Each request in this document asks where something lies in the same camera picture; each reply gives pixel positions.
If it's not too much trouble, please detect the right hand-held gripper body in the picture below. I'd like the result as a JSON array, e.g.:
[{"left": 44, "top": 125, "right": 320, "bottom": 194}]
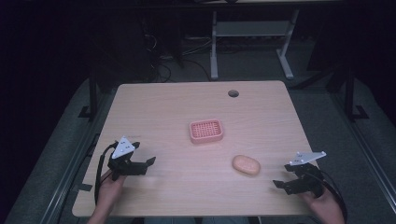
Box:
[{"left": 283, "top": 150, "right": 328, "bottom": 199}]

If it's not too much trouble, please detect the person's left hand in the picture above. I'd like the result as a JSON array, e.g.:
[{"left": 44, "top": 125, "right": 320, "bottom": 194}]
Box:
[{"left": 98, "top": 169, "right": 128, "bottom": 211}]

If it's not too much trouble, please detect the black metal stand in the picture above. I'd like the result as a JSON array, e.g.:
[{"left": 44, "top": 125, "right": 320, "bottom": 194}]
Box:
[
  {"left": 342, "top": 66, "right": 370, "bottom": 123},
  {"left": 78, "top": 66, "right": 101, "bottom": 123}
]

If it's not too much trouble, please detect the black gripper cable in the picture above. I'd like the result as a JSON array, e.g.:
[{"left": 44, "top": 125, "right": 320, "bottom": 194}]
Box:
[
  {"left": 93, "top": 141, "right": 119, "bottom": 206},
  {"left": 317, "top": 169, "right": 348, "bottom": 223}
]

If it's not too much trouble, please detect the person's right hand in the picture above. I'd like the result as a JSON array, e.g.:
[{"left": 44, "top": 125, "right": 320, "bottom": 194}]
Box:
[{"left": 302, "top": 186, "right": 347, "bottom": 224}]

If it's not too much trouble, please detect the white metal table frame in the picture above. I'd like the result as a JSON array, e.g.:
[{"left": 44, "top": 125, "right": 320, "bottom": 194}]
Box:
[{"left": 209, "top": 8, "right": 301, "bottom": 81}]

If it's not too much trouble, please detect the tangle of black floor cables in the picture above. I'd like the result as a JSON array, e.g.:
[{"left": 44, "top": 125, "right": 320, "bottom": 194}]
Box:
[{"left": 141, "top": 31, "right": 216, "bottom": 83}]

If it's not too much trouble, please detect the pink soap dish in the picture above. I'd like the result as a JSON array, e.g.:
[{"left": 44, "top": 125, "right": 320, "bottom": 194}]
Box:
[{"left": 188, "top": 119, "right": 225, "bottom": 145}]

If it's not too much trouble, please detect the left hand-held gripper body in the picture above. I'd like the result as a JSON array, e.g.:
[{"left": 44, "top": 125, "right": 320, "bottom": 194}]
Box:
[{"left": 106, "top": 135, "right": 148, "bottom": 182}]

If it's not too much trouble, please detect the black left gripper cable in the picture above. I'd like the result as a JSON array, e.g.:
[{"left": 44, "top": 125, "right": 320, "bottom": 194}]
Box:
[{"left": 93, "top": 141, "right": 119, "bottom": 206}]

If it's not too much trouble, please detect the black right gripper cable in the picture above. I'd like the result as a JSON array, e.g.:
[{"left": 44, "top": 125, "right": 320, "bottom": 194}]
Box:
[{"left": 317, "top": 169, "right": 348, "bottom": 223}]

